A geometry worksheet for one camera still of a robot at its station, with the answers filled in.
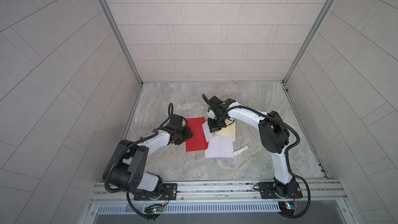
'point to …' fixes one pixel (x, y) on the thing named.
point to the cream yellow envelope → (229, 130)
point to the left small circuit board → (157, 209)
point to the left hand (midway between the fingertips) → (194, 133)
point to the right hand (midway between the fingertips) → (208, 131)
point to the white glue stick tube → (236, 152)
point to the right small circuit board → (290, 205)
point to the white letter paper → (208, 134)
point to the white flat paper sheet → (220, 146)
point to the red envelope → (199, 141)
